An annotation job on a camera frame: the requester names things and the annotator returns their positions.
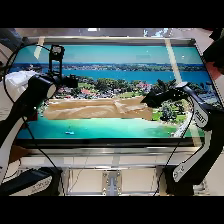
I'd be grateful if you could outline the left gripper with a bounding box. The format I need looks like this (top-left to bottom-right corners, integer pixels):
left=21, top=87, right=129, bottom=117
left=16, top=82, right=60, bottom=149
left=60, top=74, right=80, bottom=89

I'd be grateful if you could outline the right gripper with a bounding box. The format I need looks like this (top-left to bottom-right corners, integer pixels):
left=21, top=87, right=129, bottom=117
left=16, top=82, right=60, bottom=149
left=140, top=88, right=180, bottom=109

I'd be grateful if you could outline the beige shirt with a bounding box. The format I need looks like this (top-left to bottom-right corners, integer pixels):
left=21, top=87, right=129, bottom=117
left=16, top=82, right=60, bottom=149
left=42, top=96, right=155, bottom=122

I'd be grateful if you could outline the white garment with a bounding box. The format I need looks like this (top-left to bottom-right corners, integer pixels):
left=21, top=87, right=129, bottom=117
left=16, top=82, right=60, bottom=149
left=2, top=70, right=38, bottom=105

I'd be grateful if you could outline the black cable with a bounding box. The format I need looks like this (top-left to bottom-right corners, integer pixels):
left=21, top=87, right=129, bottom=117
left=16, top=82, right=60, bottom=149
left=152, top=105, right=196, bottom=197
left=2, top=43, right=65, bottom=197

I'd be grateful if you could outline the silver frame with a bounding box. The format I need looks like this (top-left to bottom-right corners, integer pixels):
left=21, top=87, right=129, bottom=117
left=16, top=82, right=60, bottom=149
left=14, top=35, right=224, bottom=197

